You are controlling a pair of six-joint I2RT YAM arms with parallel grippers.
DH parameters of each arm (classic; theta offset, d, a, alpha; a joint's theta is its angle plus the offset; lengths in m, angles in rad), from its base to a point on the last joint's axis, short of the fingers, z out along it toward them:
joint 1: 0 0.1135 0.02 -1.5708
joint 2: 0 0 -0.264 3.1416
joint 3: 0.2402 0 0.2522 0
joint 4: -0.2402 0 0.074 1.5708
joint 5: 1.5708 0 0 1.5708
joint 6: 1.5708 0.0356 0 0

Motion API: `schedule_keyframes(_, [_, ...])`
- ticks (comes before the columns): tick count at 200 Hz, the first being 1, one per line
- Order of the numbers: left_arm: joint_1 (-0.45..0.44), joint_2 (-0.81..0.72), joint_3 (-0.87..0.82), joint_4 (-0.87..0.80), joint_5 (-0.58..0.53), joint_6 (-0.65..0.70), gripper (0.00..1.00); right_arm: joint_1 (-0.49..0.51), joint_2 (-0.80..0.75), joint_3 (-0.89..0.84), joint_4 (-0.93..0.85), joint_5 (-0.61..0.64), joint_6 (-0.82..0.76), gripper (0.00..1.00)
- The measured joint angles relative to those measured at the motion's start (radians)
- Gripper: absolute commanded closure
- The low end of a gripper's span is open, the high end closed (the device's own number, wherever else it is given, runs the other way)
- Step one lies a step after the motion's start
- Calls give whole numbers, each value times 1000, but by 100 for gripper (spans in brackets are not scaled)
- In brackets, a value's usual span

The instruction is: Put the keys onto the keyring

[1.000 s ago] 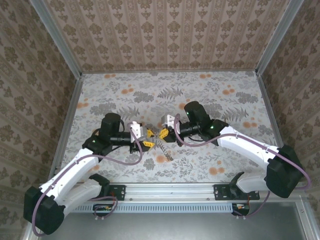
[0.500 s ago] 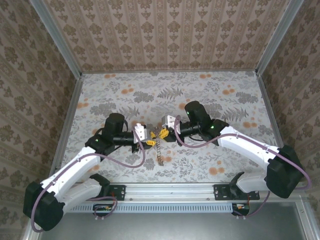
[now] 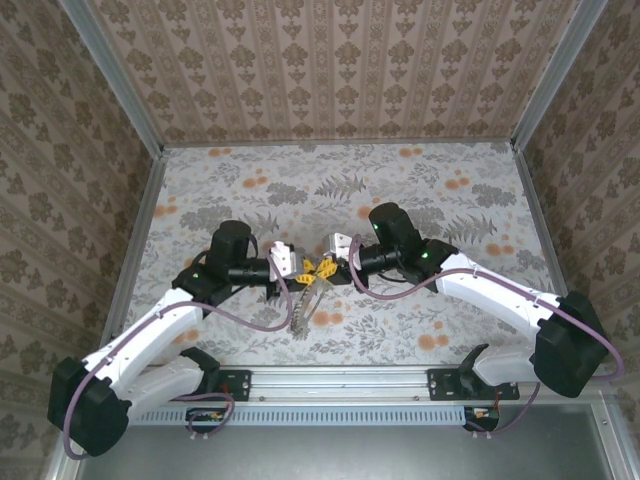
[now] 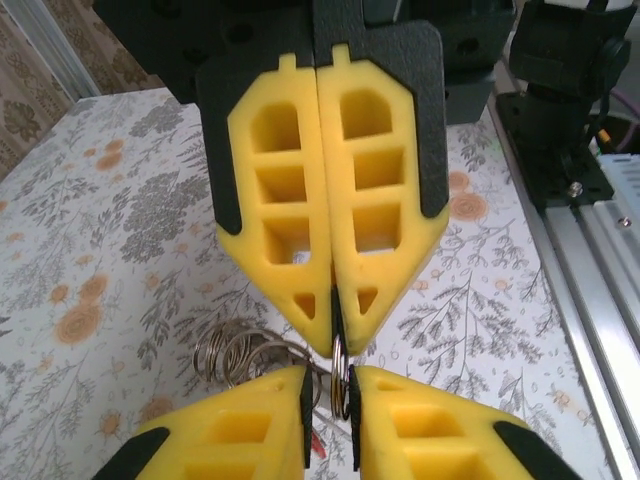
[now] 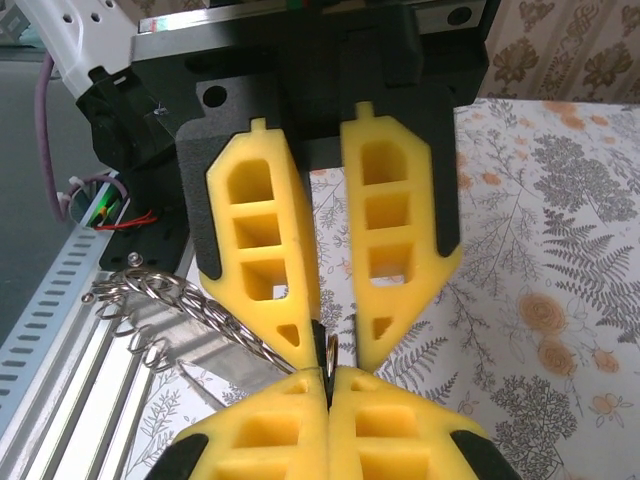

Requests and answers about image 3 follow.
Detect grey metal panel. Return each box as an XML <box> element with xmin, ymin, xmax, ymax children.
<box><xmin>69</xmin><ymin>404</ymin><xmax>619</xmax><ymax>480</ymax></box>

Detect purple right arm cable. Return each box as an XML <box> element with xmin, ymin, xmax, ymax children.
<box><xmin>349</xmin><ymin>234</ymin><xmax>626</xmax><ymax>381</ymax></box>

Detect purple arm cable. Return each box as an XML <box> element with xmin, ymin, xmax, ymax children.
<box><xmin>63</xmin><ymin>272</ymin><xmax>294</xmax><ymax>459</ymax></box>
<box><xmin>349</xmin><ymin>234</ymin><xmax>626</xmax><ymax>381</ymax></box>

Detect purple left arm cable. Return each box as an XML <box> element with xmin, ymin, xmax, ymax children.
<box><xmin>63</xmin><ymin>272</ymin><xmax>294</xmax><ymax>459</ymax></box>

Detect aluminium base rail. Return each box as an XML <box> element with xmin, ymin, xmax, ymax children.
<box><xmin>214</xmin><ymin>366</ymin><xmax>432</xmax><ymax>404</ymax></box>

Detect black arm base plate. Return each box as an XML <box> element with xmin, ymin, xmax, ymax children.
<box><xmin>199</xmin><ymin>367</ymin><xmax>251</xmax><ymax>402</ymax></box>
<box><xmin>427</xmin><ymin>368</ymin><xmax>521</xmax><ymax>402</ymax></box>

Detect white slotted cable duct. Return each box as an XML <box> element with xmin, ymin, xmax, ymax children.
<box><xmin>134</xmin><ymin>405</ymin><xmax>471</xmax><ymax>427</ymax></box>

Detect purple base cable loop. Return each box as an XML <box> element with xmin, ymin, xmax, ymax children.
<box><xmin>174</xmin><ymin>392</ymin><xmax>236</xmax><ymax>434</ymax></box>
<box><xmin>462</xmin><ymin>384</ymin><xmax>541</xmax><ymax>434</ymax></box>

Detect aluminium frame post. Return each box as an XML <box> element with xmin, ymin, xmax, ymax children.
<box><xmin>58</xmin><ymin>0</ymin><xmax>166</xmax><ymax>155</ymax></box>
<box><xmin>510</xmin><ymin>0</ymin><xmax>609</xmax><ymax>154</ymax></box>

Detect aluminium frame bar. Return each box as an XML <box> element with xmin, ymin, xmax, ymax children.
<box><xmin>589</xmin><ymin>389</ymin><xmax>640</xmax><ymax>480</ymax></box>
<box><xmin>47</xmin><ymin>439</ymin><xmax>84</xmax><ymax>480</ymax></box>

